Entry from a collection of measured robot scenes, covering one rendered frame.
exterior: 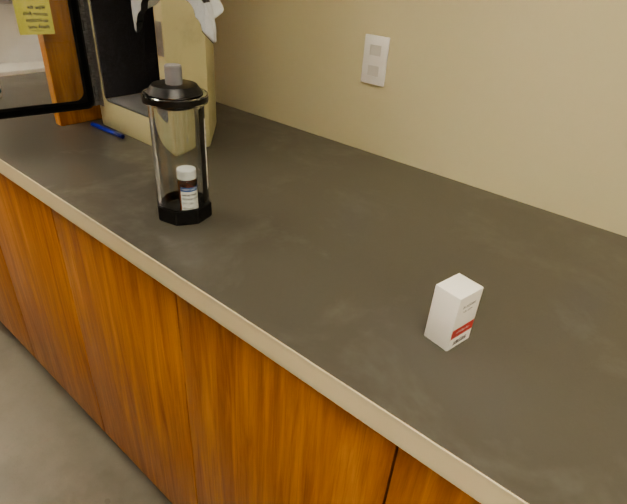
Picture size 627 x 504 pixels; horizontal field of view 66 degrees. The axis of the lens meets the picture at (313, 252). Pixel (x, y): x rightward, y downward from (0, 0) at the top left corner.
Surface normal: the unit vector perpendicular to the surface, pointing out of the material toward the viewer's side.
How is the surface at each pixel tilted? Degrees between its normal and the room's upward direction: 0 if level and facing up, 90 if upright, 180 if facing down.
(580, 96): 90
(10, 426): 0
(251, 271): 0
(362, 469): 90
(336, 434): 90
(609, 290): 0
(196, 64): 90
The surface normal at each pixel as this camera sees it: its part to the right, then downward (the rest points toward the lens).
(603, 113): -0.65, 0.36
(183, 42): 0.76, 0.38
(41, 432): 0.07, -0.85
